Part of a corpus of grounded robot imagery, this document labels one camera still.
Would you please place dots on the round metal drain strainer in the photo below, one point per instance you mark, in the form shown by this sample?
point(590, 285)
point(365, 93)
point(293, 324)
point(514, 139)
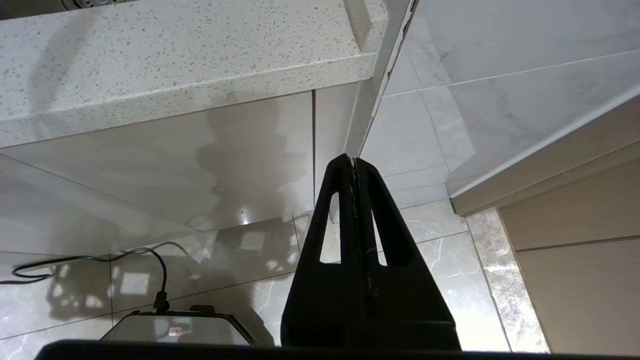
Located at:
point(90, 3)

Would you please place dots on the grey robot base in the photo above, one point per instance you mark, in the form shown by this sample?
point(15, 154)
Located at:
point(175, 330)

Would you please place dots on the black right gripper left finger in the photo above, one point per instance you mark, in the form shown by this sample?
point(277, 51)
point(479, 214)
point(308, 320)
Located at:
point(320, 300)

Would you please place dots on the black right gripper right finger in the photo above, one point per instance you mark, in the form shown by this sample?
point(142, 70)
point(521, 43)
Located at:
point(410, 310)

